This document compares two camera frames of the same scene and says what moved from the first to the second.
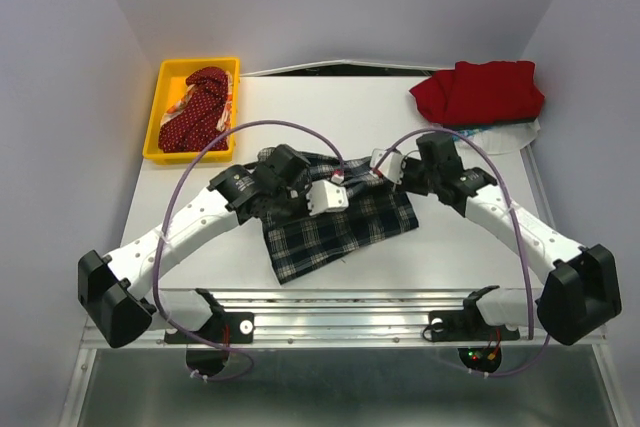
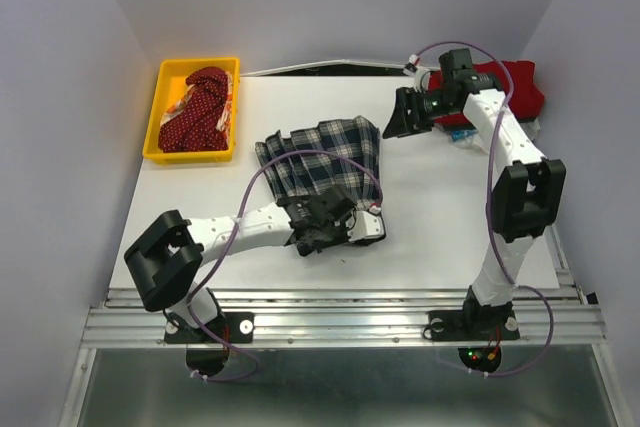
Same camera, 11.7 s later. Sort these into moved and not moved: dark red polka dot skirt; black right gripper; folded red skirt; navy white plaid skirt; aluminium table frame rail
Moved: black right gripper; navy white plaid skirt
Not moved: aluminium table frame rail; folded red skirt; dark red polka dot skirt
